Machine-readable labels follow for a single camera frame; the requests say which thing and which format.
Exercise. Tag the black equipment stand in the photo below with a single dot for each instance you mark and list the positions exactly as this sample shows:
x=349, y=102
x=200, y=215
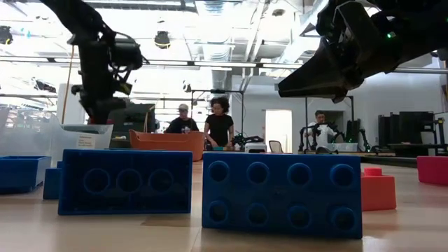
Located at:
x=440, y=136

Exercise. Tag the white paper label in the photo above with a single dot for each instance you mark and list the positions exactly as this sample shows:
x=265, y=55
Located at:
x=85, y=141

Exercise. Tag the large blue toy brick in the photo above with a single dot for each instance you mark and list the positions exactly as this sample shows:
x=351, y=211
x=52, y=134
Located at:
x=70, y=196
x=280, y=189

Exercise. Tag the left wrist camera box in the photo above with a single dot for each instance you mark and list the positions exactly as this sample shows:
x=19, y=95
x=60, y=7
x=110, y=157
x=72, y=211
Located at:
x=127, y=52

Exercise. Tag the black rig frame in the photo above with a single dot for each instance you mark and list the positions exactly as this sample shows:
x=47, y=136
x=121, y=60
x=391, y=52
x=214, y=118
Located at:
x=306, y=115
x=241, y=115

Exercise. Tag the orange plastic tub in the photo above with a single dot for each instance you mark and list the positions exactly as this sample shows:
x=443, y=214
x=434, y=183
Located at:
x=168, y=145

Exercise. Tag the white box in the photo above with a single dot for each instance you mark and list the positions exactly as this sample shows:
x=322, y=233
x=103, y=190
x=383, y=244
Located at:
x=255, y=147

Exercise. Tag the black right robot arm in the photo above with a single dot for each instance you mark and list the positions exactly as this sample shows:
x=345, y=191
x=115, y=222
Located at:
x=420, y=31

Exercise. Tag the white column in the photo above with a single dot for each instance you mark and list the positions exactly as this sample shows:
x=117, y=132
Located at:
x=70, y=105

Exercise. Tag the black cabinets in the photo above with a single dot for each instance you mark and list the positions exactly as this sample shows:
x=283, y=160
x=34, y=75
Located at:
x=406, y=129

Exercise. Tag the person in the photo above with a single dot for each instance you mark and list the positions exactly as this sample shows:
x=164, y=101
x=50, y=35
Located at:
x=218, y=126
x=323, y=134
x=182, y=124

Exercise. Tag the silver ventilation duct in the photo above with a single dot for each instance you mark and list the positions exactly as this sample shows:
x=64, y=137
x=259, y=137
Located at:
x=218, y=77

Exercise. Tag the black background robot arm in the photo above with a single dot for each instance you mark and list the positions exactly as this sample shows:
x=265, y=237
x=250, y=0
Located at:
x=315, y=129
x=362, y=138
x=248, y=140

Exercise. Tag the long ceiling light rail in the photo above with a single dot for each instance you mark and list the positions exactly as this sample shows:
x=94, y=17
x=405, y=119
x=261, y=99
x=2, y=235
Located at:
x=224, y=64

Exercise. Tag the orange-red toy brick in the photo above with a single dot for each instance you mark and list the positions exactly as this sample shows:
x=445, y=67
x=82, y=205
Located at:
x=379, y=192

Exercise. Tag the grey dome object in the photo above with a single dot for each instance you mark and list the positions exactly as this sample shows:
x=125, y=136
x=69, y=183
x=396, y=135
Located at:
x=323, y=150

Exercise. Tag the office chair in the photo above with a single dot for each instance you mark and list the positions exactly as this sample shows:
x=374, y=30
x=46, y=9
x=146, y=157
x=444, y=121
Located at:
x=276, y=146

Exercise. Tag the small blue toy brick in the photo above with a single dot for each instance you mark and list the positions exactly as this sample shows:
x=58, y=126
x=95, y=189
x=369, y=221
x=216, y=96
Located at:
x=52, y=183

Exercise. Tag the clear plastic bin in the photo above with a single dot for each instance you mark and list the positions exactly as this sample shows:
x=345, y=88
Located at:
x=63, y=143

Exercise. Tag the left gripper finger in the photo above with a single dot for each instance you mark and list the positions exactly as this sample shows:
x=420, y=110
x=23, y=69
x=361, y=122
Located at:
x=113, y=110
x=94, y=112

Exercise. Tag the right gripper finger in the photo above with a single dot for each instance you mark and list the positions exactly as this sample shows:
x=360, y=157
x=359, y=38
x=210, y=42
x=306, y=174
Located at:
x=341, y=97
x=318, y=78

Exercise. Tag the black ceiling device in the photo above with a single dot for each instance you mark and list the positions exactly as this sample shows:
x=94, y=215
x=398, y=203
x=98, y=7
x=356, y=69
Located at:
x=5, y=35

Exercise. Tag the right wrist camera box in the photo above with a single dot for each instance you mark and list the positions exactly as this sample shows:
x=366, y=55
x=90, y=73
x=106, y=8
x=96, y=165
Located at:
x=332, y=17

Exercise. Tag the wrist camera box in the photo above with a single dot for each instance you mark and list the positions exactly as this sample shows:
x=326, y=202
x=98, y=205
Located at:
x=127, y=52
x=332, y=17

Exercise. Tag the pink-red toy brick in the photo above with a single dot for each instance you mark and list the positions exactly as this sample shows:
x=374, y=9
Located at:
x=434, y=171

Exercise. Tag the black monitor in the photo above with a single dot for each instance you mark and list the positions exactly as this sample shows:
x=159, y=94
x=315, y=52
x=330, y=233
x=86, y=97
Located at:
x=136, y=117

